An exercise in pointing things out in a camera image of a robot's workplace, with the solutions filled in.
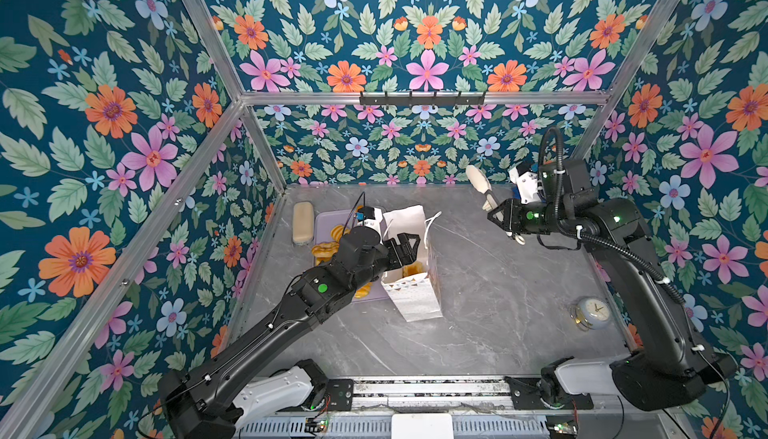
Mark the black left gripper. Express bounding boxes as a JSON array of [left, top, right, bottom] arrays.
[[353, 228, 425, 290]]

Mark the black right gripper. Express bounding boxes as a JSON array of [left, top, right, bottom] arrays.
[[485, 199, 570, 238]]

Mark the scalloped yellow bread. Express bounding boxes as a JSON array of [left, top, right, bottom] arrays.
[[402, 262, 426, 278]]

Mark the white cartoon paper bag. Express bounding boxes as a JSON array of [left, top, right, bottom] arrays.
[[381, 205, 443, 322]]

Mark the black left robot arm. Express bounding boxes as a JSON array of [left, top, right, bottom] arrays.
[[159, 226, 421, 438]]

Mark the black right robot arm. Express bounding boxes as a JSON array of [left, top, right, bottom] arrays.
[[465, 127, 738, 411]]

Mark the ridged orange bread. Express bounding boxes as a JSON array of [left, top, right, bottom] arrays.
[[354, 284, 371, 300]]

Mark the ribbed spiral bread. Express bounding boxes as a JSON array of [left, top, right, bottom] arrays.
[[330, 225, 350, 242]]

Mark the lilac plastic tray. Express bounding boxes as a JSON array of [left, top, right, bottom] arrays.
[[314, 210, 389, 303]]

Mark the small analog clock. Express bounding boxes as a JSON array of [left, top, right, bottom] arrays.
[[569, 296, 613, 331]]

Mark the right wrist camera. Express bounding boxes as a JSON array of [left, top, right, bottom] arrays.
[[508, 160, 542, 204]]

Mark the black hook rail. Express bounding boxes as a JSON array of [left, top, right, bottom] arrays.
[[358, 91, 486, 108]]

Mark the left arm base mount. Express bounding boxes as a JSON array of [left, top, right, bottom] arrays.
[[269, 359, 354, 412]]

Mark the white box on rail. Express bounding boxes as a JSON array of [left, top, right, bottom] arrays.
[[391, 413, 454, 439]]

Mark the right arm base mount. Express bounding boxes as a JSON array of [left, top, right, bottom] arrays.
[[503, 356, 594, 412]]

